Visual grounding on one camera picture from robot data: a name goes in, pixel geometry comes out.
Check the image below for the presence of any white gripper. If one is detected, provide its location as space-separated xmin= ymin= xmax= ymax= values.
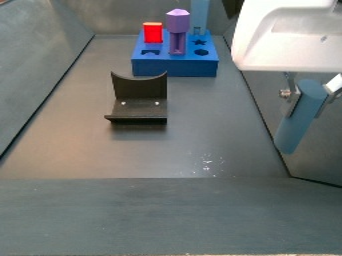
xmin=231 ymin=0 xmax=342 ymax=118

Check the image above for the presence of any light blue oval peg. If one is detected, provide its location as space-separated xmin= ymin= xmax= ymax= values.
xmin=274 ymin=79 xmax=327 ymax=154

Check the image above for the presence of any light blue arch peg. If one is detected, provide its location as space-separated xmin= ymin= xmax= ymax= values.
xmin=190 ymin=0 xmax=210 ymax=35

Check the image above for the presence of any purple pentagon peg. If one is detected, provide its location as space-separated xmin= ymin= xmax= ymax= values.
xmin=165 ymin=9 xmax=190 ymax=55

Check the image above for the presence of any black curved holder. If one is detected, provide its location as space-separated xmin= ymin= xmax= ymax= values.
xmin=104 ymin=73 xmax=168 ymax=124

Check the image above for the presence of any blue shape sorter board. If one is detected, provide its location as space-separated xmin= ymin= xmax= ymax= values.
xmin=131 ymin=30 xmax=219 ymax=77

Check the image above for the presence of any red rectangular peg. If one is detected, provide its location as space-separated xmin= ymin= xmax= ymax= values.
xmin=143 ymin=22 xmax=163 ymax=43

